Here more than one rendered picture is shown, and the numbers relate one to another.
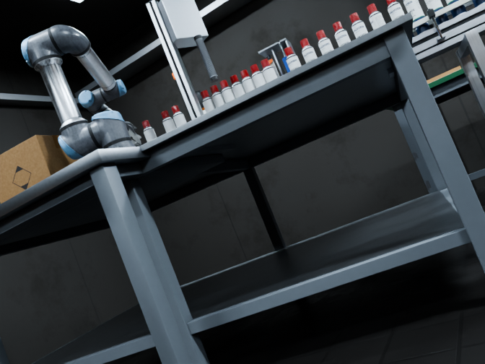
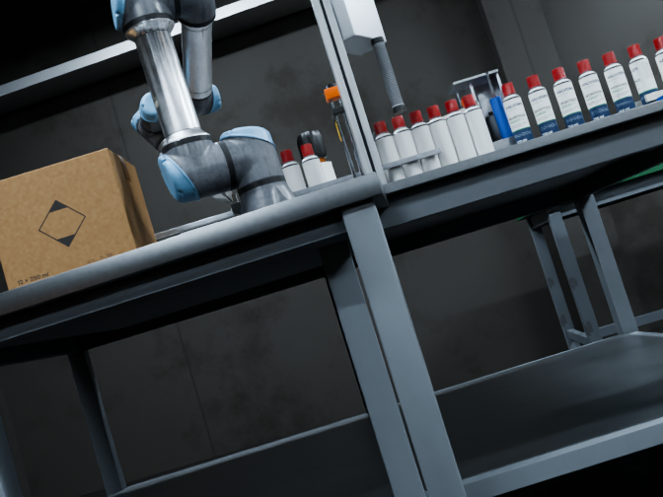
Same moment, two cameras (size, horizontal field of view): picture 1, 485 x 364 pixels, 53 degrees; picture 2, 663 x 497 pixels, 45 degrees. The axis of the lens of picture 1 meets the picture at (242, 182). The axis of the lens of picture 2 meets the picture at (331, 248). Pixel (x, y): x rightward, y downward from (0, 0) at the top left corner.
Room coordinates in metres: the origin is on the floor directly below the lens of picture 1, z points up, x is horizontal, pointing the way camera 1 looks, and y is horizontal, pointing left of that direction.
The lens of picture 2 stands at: (0.17, 0.93, 0.62)
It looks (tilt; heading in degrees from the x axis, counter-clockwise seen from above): 4 degrees up; 340
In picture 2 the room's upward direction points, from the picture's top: 17 degrees counter-clockwise
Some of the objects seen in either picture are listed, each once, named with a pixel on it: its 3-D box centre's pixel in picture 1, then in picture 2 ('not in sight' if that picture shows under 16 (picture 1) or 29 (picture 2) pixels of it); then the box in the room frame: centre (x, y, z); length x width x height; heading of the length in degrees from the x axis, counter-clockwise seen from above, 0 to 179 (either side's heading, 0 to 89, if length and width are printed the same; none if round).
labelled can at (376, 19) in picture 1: (380, 28); (644, 80); (1.95, -0.75, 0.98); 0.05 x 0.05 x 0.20
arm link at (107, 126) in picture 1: (109, 128); (249, 158); (1.95, 0.42, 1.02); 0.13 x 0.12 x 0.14; 88
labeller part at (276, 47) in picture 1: (274, 48); (472, 82); (2.18, -0.36, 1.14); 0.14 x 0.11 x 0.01; 71
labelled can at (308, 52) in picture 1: (312, 61); (543, 110); (2.05, -0.47, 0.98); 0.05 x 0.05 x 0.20
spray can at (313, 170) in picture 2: (182, 126); (316, 179); (2.26, 0.16, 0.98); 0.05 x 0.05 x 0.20
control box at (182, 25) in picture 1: (180, 24); (346, 14); (2.11, -0.01, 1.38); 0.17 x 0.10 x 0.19; 126
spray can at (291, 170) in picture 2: (172, 131); (296, 185); (2.28, 0.22, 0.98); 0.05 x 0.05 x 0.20
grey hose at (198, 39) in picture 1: (206, 58); (388, 75); (2.08, -0.06, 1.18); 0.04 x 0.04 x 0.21
